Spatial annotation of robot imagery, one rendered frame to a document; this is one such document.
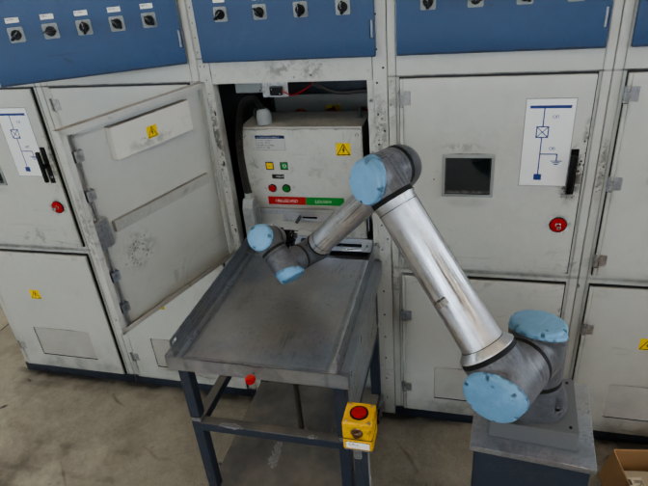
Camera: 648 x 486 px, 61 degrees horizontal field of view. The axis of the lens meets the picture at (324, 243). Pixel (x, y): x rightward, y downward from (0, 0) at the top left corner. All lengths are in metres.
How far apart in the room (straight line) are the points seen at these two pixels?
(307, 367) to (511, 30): 1.22
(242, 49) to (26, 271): 1.65
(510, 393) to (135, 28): 1.66
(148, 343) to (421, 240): 1.89
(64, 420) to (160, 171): 1.57
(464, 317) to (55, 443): 2.22
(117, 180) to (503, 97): 1.30
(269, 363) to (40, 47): 1.31
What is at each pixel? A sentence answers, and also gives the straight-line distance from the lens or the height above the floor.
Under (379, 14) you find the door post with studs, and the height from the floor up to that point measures 1.78.
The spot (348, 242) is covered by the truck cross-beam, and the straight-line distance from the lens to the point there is 2.26.
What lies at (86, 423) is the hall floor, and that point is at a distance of 3.10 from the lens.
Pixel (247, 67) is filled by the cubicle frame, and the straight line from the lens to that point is 2.08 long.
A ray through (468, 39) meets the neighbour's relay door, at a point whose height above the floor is 1.69.
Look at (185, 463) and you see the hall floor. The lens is 2.72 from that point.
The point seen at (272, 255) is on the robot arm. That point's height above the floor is 1.11.
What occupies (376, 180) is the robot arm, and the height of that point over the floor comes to 1.48.
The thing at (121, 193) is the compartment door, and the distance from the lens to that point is 1.97.
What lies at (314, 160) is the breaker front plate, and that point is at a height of 1.26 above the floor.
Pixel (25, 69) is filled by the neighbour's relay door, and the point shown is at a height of 1.70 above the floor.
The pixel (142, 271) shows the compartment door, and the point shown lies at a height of 1.01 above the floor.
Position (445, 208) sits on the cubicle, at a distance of 2.08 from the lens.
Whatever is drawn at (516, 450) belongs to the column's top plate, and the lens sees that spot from 1.67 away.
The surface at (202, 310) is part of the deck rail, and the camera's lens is 2.04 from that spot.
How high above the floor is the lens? 1.99
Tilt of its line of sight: 29 degrees down
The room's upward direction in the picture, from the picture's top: 5 degrees counter-clockwise
